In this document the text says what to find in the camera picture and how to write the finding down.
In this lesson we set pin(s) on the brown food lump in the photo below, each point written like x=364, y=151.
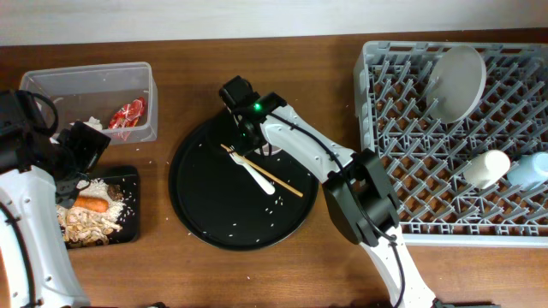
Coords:
x=115, y=193

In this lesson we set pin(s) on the round black serving tray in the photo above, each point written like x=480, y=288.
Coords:
x=219, y=201

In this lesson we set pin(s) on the white bowl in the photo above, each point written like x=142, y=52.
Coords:
x=268, y=150

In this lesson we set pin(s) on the white tissue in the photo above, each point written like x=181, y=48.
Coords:
x=94, y=123

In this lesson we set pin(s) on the white cup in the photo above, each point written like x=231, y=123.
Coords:
x=486, y=169

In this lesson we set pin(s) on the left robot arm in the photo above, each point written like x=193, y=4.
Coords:
x=40, y=170

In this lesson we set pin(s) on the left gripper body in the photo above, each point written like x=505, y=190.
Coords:
x=68, y=186

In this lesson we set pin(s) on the pile of rice and shells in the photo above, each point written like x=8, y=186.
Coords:
x=82, y=227

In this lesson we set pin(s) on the black rectangular tray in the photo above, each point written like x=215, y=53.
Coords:
x=128, y=179

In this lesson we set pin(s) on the wooden chopstick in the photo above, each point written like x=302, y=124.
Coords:
x=263, y=172

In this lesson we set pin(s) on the orange carrot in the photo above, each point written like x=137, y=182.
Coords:
x=94, y=204

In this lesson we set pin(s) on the grey round plate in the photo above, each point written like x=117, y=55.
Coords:
x=459, y=78

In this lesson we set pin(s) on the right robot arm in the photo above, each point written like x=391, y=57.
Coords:
x=362, y=202

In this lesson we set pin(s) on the white plastic fork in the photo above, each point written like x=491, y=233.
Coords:
x=264, y=184

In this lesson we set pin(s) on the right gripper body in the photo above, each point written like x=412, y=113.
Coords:
x=242, y=140

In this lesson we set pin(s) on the light blue cup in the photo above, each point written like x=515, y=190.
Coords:
x=530, y=172

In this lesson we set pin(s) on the red snack wrapper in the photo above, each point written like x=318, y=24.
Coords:
x=129, y=114

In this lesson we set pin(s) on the grey dishwasher rack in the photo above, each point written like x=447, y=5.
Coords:
x=426, y=158

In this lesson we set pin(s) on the clear plastic bin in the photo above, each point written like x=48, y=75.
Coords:
x=100, y=91

